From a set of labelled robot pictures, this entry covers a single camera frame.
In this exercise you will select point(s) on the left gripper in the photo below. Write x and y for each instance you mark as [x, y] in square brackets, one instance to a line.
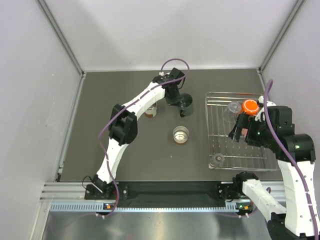
[175, 100]

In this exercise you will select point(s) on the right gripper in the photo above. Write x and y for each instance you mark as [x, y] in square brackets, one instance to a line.
[244, 120]

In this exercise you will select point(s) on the pink plastic cup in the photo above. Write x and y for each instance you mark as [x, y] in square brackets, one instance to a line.
[244, 132]

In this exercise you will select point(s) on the dark green mug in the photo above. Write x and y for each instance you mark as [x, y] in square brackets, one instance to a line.
[185, 105]

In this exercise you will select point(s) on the large clear plastic tumbler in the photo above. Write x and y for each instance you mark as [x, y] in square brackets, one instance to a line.
[231, 112]

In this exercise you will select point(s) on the small clear plastic cup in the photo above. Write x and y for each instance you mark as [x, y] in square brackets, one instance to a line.
[216, 160]

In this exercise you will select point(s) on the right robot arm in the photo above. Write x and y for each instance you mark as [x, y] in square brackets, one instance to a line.
[272, 128]

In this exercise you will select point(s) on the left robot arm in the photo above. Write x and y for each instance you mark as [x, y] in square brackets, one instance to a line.
[122, 129]

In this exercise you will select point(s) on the steel cup back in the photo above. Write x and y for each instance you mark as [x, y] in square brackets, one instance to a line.
[151, 111]

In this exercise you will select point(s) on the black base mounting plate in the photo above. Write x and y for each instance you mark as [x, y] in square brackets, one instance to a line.
[166, 193]

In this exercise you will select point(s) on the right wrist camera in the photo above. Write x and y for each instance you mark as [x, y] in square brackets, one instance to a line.
[265, 105]

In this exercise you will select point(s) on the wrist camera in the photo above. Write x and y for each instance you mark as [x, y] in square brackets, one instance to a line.
[265, 105]
[163, 74]

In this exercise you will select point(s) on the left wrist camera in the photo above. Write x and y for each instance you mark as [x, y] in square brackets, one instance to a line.
[163, 74]

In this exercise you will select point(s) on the slotted cable duct rail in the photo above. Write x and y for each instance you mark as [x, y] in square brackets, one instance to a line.
[102, 207]

